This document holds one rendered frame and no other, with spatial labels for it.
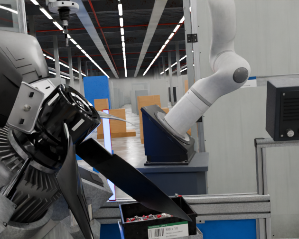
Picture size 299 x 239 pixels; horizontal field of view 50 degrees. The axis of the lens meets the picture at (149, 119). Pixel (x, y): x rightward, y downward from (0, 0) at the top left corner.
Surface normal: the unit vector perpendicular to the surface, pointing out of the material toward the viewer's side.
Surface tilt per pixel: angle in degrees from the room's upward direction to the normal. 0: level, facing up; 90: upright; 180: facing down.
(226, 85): 136
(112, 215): 90
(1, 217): 50
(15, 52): 42
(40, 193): 112
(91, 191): 125
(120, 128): 90
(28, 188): 102
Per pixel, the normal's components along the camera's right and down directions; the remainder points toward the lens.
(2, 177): 0.72, -0.69
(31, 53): 0.29, -0.76
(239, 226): -0.09, 0.08
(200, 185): 0.55, 0.03
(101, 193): 0.46, 0.59
